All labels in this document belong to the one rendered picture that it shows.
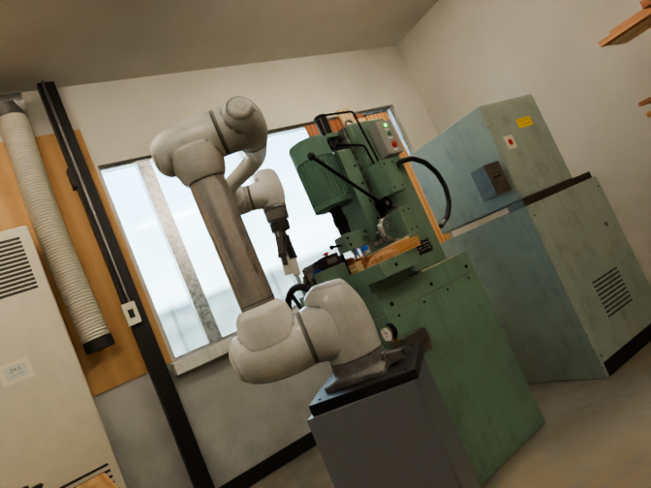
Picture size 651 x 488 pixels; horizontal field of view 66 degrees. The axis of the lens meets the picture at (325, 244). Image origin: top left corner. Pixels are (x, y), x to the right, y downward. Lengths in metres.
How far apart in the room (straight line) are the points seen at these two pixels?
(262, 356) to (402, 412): 0.38
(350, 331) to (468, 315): 0.93
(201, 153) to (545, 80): 3.12
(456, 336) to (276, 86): 2.62
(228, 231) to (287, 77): 2.92
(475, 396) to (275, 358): 1.02
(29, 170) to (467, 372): 2.48
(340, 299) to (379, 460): 0.41
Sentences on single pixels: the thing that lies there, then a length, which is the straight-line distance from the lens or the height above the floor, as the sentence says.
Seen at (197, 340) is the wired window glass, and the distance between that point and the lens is 3.32.
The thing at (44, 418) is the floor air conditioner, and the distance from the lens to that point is 2.84.
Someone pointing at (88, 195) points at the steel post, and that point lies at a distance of 3.26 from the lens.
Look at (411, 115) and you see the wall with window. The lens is 4.70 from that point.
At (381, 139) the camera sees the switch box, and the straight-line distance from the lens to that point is 2.29.
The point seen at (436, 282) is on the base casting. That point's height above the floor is 0.74.
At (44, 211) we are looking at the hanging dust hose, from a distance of 3.13.
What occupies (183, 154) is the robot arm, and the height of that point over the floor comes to 1.36.
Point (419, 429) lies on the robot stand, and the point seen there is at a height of 0.49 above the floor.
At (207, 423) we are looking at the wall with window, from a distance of 3.24.
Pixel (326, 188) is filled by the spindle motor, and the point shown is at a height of 1.27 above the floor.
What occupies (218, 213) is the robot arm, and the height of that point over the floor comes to 1.19.
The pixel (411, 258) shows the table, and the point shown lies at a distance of 1.93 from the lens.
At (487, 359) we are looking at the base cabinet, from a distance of 2.23.
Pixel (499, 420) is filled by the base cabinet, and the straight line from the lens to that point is 2.23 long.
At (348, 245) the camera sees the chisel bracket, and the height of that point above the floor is 1.02.
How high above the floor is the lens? 0.88
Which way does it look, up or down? 5 degrees up
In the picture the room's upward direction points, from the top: 23 degrees counter-clockwise
